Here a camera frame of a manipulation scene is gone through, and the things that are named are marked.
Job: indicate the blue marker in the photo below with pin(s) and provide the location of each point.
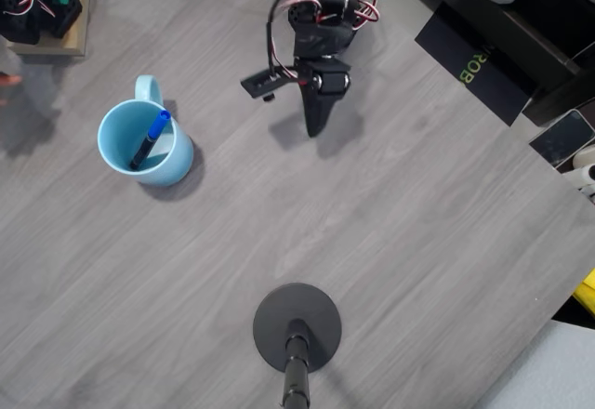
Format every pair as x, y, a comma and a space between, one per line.
158, 125

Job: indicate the black leader arm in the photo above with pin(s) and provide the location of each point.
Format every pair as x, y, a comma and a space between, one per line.
18, 28

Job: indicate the light blue mug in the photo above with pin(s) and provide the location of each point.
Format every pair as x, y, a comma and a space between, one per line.
183, 158

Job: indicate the person's right hand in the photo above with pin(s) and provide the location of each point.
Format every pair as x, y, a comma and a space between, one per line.
9, 79

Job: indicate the black box with green lettering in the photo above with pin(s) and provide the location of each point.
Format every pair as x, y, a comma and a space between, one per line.
465, 46

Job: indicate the wooden base board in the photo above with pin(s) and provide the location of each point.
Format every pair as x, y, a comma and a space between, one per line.
76, 37

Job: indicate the smartphone with dark screen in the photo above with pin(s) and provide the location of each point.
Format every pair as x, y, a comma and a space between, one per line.
562, 137

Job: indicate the white plastic device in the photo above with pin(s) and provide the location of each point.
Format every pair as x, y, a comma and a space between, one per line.
583, 158

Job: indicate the yellow object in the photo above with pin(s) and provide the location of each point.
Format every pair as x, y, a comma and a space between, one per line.
588, 290

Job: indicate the light grey fabric surface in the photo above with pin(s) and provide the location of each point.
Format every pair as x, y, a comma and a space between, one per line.
558, 372

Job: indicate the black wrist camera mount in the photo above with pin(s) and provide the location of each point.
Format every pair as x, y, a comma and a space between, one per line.
260, 83

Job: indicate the black round-base camera stand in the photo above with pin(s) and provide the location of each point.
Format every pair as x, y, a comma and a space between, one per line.
279, 316

